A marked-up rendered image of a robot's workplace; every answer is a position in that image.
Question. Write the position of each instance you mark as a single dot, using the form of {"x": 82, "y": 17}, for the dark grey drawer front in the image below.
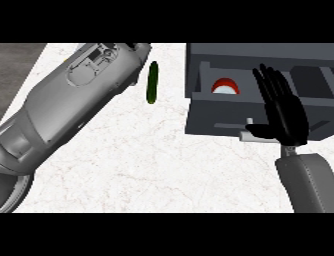
{"x": 224, "y": 111}

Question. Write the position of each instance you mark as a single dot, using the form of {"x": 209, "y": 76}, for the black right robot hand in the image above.
{"x": 284, "y": 110}

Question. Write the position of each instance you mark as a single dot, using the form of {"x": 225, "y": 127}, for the dark grey drawer box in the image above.
{"x": 203, "y": 80}

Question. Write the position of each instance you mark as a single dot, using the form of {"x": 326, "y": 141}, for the red can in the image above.
{"x": 225, "y": 85}

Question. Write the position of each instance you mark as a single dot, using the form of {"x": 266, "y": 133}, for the green cucumber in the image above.
{"x": 153, "y": 82}

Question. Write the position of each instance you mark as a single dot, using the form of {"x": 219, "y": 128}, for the dark grey cabinet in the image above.
{"x": 274, "y": 53}

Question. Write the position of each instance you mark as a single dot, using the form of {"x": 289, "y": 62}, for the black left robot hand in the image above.
{"x": 131, "y": 44}

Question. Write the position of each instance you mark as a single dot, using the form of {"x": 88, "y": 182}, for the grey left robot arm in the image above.
{"x": 61, "y": 110}

